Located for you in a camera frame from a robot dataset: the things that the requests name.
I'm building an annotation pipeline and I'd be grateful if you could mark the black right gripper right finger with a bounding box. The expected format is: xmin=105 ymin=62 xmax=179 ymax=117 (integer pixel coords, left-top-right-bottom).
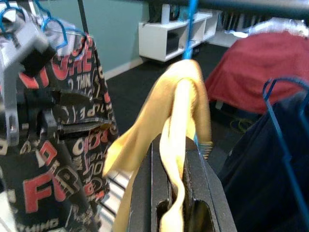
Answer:
xmin=183 ymin=138 xmax=239 ymax=232

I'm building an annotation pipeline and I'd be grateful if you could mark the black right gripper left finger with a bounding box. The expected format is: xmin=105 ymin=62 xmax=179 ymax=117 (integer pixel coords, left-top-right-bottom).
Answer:
xmin=127 ymin=135 xmax=174 ymax=232

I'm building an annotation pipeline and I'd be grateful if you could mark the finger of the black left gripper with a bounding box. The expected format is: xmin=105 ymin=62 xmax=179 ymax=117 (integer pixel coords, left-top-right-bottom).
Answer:
xmin=56 ymin=119 xmax=114 ymax=136

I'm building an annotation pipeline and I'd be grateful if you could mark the yellow and blue garment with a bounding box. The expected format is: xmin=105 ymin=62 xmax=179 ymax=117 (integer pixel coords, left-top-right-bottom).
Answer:
xmin=102 ymin=59 xmax=213 ymax=232

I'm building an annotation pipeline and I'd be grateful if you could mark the blue plastic hanger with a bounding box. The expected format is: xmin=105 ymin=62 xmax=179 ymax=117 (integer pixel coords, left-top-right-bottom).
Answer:
xmin=262 ymin=76 xmax=309 ymax=229
xmin=33 ymin=0 xmax=88 ymax=49
xmin=0 ymin=5 xmax=25 ymax=41
xmin=182 ymin=0 xmax=200 ymax=61

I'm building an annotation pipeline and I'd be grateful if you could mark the black red printed shirt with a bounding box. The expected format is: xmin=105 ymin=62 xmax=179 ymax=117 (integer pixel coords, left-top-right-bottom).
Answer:
xmin=0 ymin=33 xmax=119 ymax=232

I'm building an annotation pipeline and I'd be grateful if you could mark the dark navy garment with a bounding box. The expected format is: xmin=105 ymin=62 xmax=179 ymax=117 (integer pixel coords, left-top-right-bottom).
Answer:
xmin=217 ymin=91 xmax=309 ymax=232

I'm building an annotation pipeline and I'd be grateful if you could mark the black metal clothes rack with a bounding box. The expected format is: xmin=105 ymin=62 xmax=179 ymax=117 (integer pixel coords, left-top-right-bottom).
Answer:
xmin=76 ymin=0 xmax=309 ymax=218

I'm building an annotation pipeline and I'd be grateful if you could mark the white shelf unit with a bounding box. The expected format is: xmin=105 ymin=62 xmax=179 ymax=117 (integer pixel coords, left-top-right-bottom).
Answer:
xmin=138 ymin=11 xmax=221 ymax=63

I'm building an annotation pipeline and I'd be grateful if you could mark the black bag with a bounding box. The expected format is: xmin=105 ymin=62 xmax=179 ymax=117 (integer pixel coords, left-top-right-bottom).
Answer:
xmin=147 ymin=0 xmax=163 ymax=23

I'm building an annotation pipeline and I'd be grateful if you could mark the white bottle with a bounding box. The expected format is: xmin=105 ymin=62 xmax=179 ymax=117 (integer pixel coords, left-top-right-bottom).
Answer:
xmin=161 ymin=4 xmax=171 ymax=24

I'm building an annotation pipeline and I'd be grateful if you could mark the teal and black object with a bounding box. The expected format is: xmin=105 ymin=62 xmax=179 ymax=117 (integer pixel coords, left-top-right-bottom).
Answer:
xmin=169 ymin=3 xmax=182 ymax=22

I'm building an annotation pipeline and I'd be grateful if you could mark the white crumpled plastic sheet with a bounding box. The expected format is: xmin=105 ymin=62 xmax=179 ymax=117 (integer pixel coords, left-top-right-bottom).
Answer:
xmin=248 ymin=19 xmax=309 ymax=37

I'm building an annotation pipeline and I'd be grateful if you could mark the yellow green cable coil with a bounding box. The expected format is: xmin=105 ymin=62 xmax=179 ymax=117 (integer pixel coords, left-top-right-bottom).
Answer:
xmin=229 ymin=117 xmax=254 ymax=134

